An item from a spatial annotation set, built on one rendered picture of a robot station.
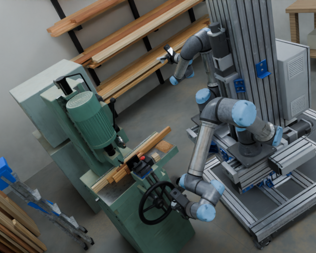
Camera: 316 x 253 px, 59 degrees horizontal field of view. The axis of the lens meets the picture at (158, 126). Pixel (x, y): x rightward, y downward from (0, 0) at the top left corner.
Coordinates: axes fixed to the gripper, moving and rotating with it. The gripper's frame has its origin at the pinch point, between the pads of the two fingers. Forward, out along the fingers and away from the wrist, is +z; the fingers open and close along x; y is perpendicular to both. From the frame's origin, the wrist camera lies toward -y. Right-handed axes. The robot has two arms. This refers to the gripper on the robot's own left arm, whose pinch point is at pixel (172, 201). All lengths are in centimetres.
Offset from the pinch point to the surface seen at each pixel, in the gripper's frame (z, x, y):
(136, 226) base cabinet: 45, -18, 12
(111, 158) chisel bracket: 32.4, -6.1, -36.2
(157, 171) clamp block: 20.0, 9.6, -13.4
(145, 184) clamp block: 20.7, -1.5, -11.8
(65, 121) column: 36, -14, -72
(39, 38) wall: 209, 47, -191
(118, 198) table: 29.8, -18.3, -14.7
